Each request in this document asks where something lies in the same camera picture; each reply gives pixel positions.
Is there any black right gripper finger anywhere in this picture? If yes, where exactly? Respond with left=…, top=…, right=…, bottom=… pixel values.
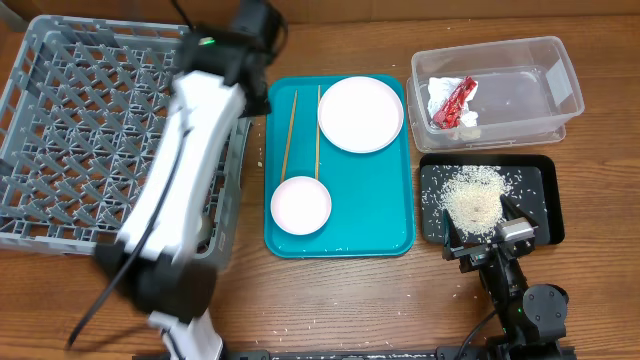
left=443, top=210, right=463, bottom=250
left=500, top=194, right=538, bottom=229

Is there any pile of rice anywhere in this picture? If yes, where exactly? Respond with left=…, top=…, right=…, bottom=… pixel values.
left=421, top=165, right=516, bottom=242

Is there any red snack wrapper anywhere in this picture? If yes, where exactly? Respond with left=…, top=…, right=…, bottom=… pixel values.
left=433, top=76, right=477, bottom=129

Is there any white tissue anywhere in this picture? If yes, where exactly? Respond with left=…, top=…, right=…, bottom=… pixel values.
left=427, top=77, right=478, bottom=129

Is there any large white plate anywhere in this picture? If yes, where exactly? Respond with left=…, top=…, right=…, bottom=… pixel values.
left=318, top=76, right=404, bottom=154

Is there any wooden chopstick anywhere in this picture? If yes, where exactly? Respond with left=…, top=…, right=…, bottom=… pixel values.
left=314, top=85, right=322, bottom=181
left=280, top=89, right=298, bottom=183

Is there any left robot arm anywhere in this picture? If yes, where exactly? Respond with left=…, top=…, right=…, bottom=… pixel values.
left=66, top=0, right=288, bottom=359

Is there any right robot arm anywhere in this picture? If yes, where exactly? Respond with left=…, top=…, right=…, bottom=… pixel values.
left=442, top=195, right=577, bottom=360

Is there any black waste tray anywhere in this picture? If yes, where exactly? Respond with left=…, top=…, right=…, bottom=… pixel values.
left=419, top=154, right=565, bottom=246

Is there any teal plastic tray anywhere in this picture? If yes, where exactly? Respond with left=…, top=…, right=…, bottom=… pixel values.
left=264, top=75, right=416, bottom=259

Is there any clear plastic bin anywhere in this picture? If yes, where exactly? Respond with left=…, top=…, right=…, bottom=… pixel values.
left=406, top=36, right=585, bottom=153

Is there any grey dish rack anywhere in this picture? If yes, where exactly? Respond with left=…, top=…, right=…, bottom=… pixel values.
left=0, top=13, right=265, bottom=271

